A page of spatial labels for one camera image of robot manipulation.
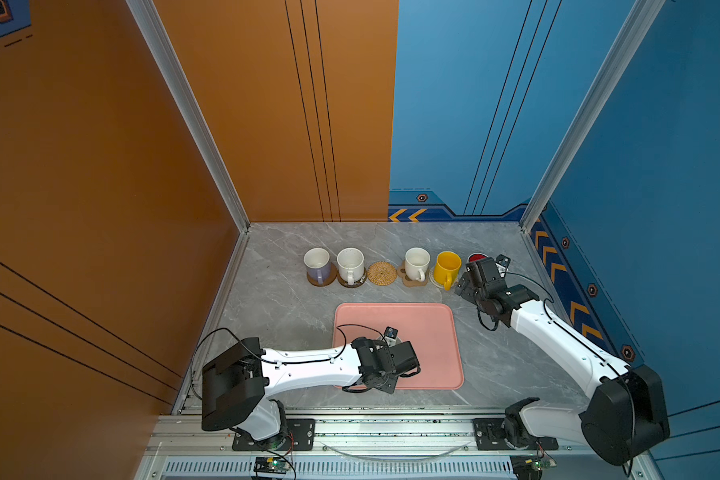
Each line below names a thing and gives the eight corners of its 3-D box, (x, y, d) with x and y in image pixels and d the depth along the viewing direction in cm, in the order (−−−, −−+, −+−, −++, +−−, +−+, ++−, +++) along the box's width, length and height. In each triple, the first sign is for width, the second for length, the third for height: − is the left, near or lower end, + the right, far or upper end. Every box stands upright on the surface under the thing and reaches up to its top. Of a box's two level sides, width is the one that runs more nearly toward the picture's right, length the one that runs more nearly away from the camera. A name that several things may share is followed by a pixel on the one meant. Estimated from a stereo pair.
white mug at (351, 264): (337, 293, 102) (334, 277, 94) (339, 264, 110) (337, 247, 102) (363, 293, 102) (363, 277, 94) (364, 264, 110) (363, 247, 102)
